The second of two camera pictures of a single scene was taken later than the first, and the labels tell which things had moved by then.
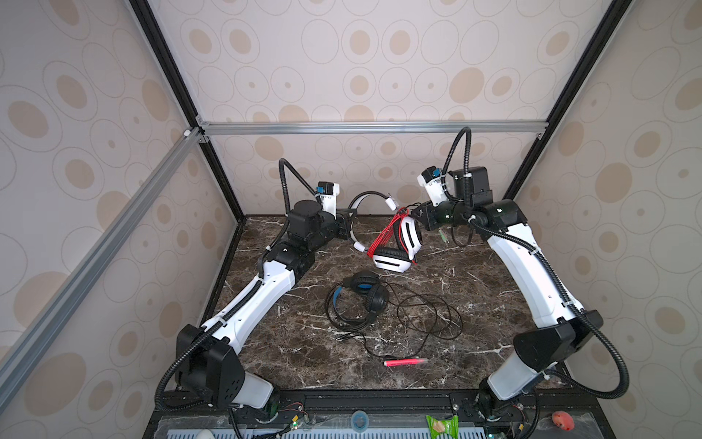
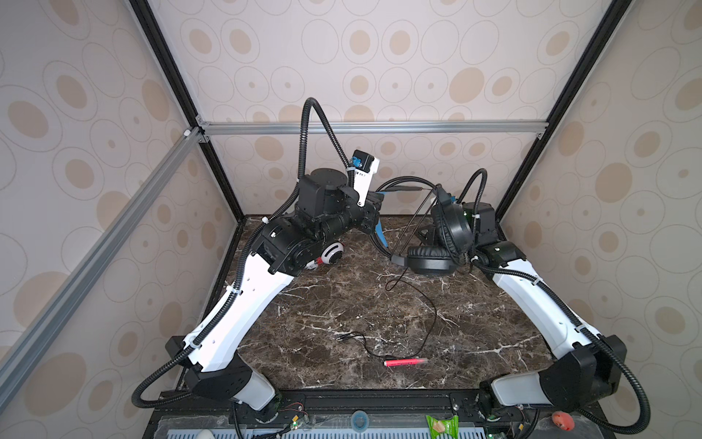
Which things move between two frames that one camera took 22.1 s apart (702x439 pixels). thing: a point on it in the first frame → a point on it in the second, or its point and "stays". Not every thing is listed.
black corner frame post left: (185, 88) stays
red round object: (563, 420) stays
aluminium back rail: (375, 126) stays
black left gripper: (343, 224) → (372, 202)
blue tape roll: (360, 421) stays
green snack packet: (444, 429) stays
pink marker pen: (405, 361) stays
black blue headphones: (357, 283) → (452, 228)
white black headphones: (408, 234) → (331, 254)
